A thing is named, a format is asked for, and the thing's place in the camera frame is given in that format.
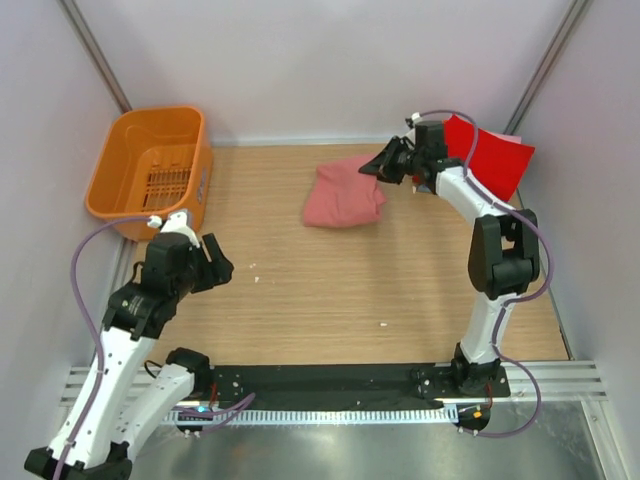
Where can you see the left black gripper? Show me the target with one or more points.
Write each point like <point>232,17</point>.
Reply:
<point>220,265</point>

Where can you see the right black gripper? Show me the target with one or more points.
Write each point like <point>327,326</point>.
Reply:
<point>382,167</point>

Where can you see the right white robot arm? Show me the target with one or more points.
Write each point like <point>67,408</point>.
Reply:
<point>504,251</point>

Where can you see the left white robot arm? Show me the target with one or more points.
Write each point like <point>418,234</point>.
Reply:
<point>102,435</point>

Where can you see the orange plastic basket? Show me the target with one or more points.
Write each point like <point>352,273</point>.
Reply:
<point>154,161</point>

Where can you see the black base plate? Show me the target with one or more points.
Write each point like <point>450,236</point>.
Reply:
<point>430,380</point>

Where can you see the white slotted cable duct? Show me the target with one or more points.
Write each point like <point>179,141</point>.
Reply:
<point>250,418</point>

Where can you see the right corner metal post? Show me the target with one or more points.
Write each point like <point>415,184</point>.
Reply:
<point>570,21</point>

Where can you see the corner metal post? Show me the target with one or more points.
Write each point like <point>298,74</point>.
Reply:
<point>570,21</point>
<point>92,48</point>

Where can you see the left corner metal post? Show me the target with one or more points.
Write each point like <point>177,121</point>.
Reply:
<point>92,48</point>

